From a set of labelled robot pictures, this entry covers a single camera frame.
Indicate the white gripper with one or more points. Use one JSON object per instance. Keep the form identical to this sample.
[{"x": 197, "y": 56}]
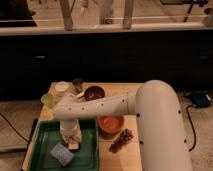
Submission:
[{"x": 70, "y": 131}]

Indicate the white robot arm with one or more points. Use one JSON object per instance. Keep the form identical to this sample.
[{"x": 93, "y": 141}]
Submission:
[{"x": 161, "y": 132}]

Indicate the green plastic tray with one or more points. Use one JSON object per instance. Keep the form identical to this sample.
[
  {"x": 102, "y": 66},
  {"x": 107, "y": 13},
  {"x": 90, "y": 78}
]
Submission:
[{"x": 86, "y": 158}]

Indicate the blue grey sponge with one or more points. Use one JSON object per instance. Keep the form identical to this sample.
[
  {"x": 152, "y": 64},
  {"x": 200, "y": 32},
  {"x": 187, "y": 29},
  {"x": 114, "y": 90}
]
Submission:
[{"x": 62, "y": 154}]

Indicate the small green cup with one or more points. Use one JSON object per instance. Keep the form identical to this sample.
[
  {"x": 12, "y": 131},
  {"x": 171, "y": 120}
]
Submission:
[{"x": 48, "y": 100}]

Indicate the white spoon with black head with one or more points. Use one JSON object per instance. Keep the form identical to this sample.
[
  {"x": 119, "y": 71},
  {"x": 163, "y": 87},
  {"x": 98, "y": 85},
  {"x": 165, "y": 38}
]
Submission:
[{"x": 80, "y": 95}]

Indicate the orange bowl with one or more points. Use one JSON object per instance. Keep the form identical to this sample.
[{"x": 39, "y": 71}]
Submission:
[{"x": 111, "y": 124}]

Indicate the white round container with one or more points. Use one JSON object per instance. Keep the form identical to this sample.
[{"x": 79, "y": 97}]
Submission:
[{"x": 61, "y": 88}]

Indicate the dark purple bowl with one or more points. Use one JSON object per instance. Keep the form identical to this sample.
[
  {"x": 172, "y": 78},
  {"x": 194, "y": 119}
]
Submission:
[{"x": 94, "y": 92}]

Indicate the dark small jar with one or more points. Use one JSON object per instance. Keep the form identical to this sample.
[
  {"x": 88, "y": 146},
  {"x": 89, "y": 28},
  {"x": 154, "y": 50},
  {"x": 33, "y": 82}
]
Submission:
[{"x": 77, "y": 83}]

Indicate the black device on floor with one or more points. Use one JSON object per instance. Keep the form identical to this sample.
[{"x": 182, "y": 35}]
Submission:
[{"x": 200, "y": 99}]

